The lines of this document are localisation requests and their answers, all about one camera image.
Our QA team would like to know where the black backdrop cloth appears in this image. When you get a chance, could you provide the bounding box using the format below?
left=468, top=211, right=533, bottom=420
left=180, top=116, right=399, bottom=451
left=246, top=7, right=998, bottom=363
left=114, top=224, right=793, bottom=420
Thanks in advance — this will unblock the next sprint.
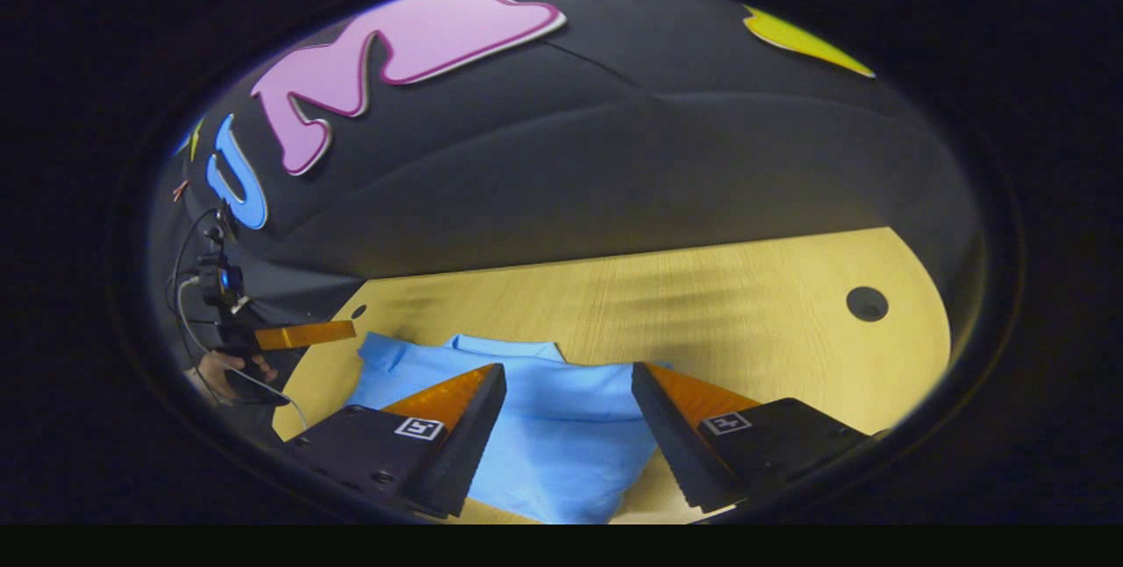
left=149, top=0, right=984, bottom=322

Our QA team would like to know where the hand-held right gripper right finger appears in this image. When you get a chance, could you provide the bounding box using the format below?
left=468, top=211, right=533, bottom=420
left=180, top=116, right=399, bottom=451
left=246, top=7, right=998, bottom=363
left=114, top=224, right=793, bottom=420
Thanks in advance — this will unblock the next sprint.
left=632, top=362, right=889, bottom=513

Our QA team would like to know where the light blue T-shirt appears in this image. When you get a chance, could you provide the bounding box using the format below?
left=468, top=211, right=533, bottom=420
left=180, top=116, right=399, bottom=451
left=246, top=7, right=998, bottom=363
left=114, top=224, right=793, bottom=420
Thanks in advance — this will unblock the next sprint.
left=347, top=332, right=676, bottom=524

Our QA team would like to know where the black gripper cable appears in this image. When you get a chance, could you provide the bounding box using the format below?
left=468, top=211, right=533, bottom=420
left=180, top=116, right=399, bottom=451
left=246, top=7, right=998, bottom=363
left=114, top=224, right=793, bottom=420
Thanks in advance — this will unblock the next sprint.
left=168, top=207, right=310, bottom=429

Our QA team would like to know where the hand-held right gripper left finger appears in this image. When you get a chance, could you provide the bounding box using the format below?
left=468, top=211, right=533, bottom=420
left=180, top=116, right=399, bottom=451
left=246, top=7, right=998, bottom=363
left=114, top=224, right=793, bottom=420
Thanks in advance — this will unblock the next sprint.
left=283, top=362, right=508, bottom=520

